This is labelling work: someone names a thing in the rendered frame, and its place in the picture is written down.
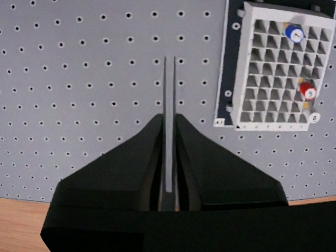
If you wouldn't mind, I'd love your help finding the white tube rack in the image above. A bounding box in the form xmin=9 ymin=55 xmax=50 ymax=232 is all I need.
xmin=231 ymin=1 xmax=336 ymax=131

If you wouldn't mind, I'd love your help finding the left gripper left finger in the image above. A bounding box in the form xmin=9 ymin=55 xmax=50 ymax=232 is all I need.
xmin=48 ymin=114 xmax=163 ymax=211

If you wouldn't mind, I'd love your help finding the grey rectangular base plate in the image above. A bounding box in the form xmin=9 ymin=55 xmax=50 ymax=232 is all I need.
xmin=0 ymin=0 xmax=336 ymax=203

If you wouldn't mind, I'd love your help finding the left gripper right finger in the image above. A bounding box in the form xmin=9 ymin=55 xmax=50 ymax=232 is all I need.
xmin=175 ymin=113 xmax=289 ymax=211

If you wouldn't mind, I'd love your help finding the dark grey rectangular plate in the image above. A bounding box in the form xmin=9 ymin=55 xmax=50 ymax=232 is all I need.
xmin=214 ymin=0 xmax=336 ymax=127

